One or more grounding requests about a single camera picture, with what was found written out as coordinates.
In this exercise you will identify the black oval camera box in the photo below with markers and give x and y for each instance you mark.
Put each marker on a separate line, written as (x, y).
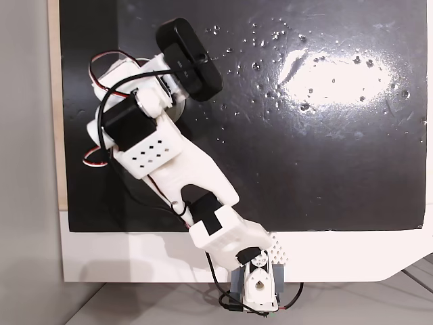
(194, 64)

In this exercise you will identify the black table mat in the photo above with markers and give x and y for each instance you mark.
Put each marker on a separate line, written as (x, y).
(304, 162)

